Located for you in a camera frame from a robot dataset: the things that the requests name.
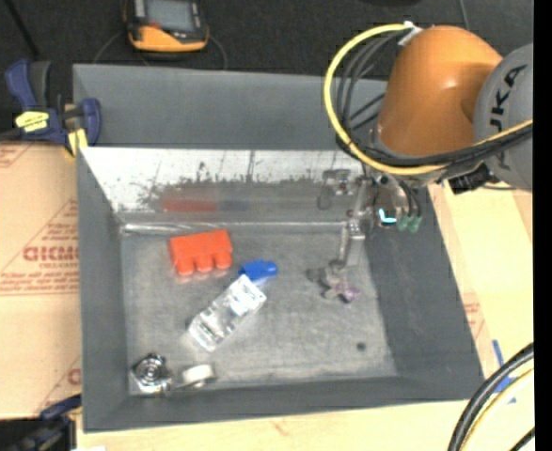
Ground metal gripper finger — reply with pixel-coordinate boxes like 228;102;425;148
328;221;368;274
317;168;353;210

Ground grey and purple toy figure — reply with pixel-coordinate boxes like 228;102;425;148
305;261;363;305

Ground grey metal bin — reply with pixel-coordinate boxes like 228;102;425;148
71;63;486;432

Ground clear plastic bottle blue cap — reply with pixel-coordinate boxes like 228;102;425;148
186;258;279;353

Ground orange-red toy building block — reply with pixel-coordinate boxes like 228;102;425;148
167;228;235;278

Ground grey tape roll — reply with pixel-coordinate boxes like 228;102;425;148
173;363;218;392

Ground shiny round metal part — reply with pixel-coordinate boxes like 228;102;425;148
130;351;174;397

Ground brown cardboard board red print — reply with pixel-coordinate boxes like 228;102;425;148
0;141;498;423

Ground black cylinder on white bracket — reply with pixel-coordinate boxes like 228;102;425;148
437;162;497;194

